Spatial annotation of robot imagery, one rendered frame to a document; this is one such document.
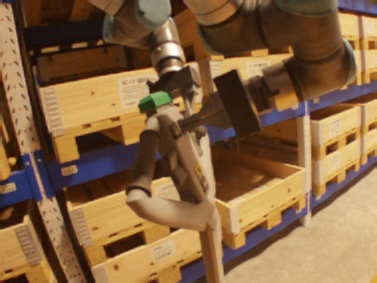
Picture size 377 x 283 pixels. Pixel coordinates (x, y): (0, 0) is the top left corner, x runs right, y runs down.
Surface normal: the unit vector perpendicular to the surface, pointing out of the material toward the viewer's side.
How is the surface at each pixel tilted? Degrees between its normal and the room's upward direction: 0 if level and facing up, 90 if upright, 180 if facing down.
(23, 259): 90
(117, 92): 90
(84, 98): 90
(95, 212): 90
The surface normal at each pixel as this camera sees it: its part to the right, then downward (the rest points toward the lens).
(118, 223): 0.50, 0.13
